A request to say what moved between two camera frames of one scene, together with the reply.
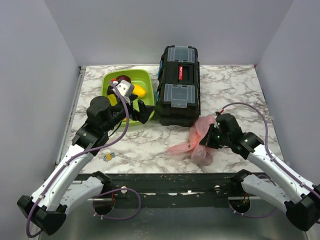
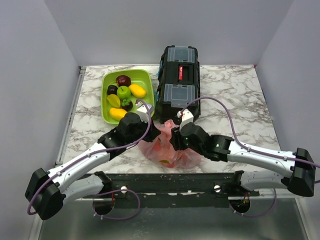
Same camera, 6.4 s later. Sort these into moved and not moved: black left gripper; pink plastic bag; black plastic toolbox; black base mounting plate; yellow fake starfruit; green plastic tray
Moved: pink plastic bag; black left gripper
Not moved: yellow fake starfruit; green plastic tray; black plastic toolbox; black base mounting plate
